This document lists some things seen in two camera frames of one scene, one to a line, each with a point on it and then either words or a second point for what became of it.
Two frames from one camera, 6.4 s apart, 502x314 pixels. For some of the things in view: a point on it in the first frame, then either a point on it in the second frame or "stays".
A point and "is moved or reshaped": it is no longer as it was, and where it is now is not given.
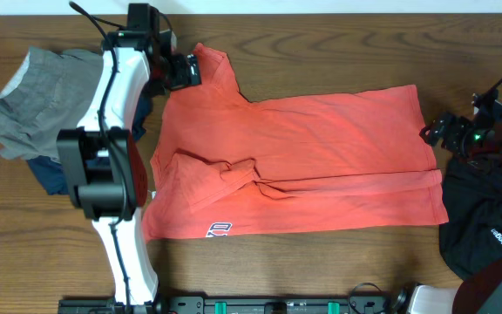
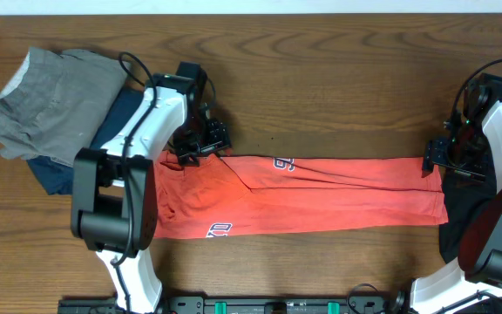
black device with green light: x=395 y=303 stays
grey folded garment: x=48 y=92 stays
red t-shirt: x=221 y=165 is moved or reshaped
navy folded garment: x=51 y=174 stays
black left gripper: x=179 y=78 → x=219 y=139
